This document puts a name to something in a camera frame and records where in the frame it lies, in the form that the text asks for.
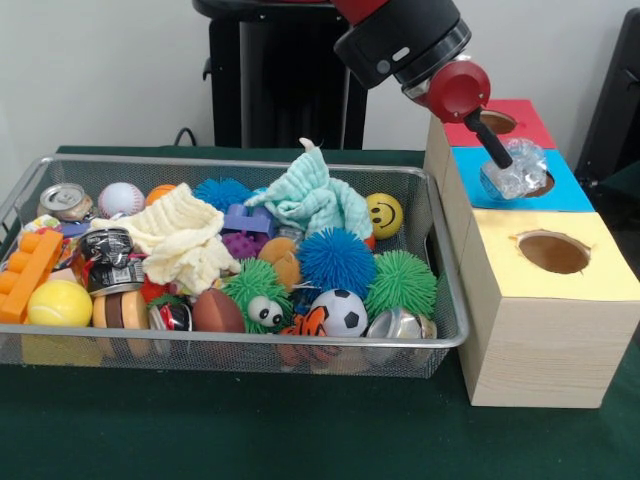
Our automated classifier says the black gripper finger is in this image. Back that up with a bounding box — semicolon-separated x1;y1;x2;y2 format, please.
464;110;513;171

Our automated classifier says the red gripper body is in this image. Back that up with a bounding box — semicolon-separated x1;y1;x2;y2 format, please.
426;58;493;124

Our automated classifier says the crushed clear plastic bottle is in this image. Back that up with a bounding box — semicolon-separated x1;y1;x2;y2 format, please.
480;138;550;201

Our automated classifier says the wooden box with three holes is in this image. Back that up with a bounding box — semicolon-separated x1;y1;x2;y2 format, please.
424;98;640;409

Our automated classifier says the clear mesh bin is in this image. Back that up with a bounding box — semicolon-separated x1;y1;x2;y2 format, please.
0;153;471;379

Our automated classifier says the yellow smiley ball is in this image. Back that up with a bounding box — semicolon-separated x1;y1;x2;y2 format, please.
365;193;405;241

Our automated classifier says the black monitor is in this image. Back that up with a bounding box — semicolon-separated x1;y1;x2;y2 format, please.
578;8;640;201

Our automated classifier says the green spiky ball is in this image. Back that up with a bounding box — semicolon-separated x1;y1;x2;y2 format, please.
364;249;440;319

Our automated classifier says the mint green cloth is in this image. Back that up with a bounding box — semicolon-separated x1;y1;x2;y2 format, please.
245;138;373;241

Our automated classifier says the large blue spiky ball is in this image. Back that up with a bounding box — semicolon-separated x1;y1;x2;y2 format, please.
297;226;379;297

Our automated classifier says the small soccer ball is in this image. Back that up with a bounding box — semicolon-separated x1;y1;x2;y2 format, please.
310;289;370;338

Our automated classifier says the small blue spiky ball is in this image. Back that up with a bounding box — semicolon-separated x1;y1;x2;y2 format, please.
193;178;253;212

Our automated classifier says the green furry googly-eyed toy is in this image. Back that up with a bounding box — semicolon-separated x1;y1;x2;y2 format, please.
223;258;294;335

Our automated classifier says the cream knitted cloth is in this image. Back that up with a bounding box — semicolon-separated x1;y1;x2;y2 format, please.
93;183;243;295

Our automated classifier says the white baseball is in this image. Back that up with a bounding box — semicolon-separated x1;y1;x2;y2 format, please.
98;182;147;219

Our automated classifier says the yellow tennis ball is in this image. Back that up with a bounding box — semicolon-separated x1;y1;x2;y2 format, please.
27;279;94;328

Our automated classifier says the orange toy brick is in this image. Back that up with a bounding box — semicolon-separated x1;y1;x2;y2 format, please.
0;229;65;324

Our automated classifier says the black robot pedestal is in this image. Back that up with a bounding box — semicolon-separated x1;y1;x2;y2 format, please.
193;0;379;151

